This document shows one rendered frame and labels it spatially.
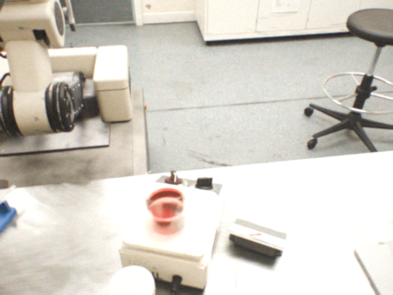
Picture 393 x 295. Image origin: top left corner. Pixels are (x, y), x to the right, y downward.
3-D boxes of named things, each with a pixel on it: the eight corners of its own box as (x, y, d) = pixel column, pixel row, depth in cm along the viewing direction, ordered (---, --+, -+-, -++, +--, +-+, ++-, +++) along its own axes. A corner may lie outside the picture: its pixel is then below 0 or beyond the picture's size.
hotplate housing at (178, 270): (160, 184, 70) (157, 153, 65) (226, 194, 68) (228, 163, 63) (117, 290, 54) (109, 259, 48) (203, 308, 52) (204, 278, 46)
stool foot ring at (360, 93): (309, 79, 199) (310, 71, 196) (378, 74, 203) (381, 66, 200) (341, 122, 169) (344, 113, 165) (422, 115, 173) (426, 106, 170)
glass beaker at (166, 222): (164, 200, 56) (160, 160, 50) (197, 218, 53) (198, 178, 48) (133, 230, 51) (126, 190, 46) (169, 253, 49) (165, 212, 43)
